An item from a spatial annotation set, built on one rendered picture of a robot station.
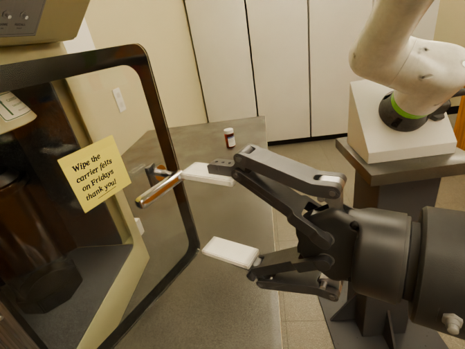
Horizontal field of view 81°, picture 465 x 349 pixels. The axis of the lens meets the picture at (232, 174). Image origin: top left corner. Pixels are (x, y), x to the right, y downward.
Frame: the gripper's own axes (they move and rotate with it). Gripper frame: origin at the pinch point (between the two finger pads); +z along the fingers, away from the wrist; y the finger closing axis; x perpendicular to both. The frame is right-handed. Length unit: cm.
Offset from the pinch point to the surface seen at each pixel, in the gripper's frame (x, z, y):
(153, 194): 0.2, 9.5, 1.0
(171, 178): -3.8, 9.7, 1.4
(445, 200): -203, -49, -120
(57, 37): -3.9, 24.5, 22.2
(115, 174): 1.5, 14.4, 4.2
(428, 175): -69, -26, -28
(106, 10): -84, 115, 39
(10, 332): 19.4, 14.6, -5.6
